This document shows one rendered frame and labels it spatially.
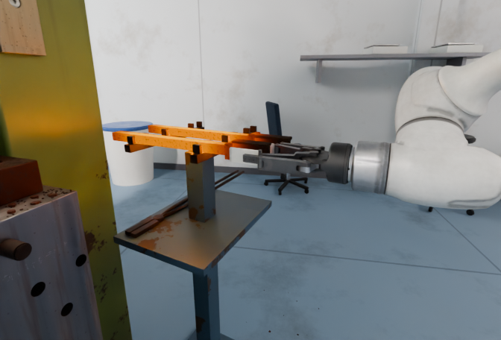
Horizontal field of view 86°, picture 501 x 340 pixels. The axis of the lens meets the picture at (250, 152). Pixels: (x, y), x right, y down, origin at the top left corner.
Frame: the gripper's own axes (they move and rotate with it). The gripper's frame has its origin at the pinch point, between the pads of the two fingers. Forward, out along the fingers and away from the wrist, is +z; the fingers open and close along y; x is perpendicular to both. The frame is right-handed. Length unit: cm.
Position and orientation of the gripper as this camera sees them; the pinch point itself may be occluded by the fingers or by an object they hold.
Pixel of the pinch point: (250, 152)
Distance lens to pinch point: 57.5
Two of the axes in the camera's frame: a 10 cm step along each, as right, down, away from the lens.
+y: 4.3, -2.3, 8.7
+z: -9.0, -1.1, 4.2
